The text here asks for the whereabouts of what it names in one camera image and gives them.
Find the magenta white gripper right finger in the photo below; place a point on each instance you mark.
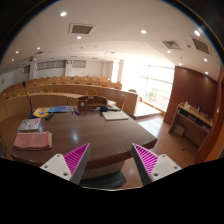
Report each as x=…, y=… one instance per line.
x=151, y=166

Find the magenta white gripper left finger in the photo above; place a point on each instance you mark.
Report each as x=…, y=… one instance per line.
x=70, y=166

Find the folded pink towel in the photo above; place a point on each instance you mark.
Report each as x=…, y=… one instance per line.
x=33, y=141

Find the cardboard box in shelf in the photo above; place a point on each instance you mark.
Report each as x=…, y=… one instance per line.
x=179, y=130

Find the black remote control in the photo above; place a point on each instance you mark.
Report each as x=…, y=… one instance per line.
x=49, y=116

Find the blue book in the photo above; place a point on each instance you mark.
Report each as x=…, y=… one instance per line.
x=59, y=109

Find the wooden side shelf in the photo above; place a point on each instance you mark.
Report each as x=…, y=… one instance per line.
x=197, y=124

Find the yellow disc object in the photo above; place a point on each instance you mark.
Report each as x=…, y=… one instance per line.
x=41, y=112

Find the white paper stack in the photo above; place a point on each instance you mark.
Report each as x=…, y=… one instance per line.
x=111, y=115

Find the black gooseneck microphone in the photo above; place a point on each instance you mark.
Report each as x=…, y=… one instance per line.
x=30, y=116

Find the wooden desktop organiser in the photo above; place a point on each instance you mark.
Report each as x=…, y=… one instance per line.
x=91, y=102

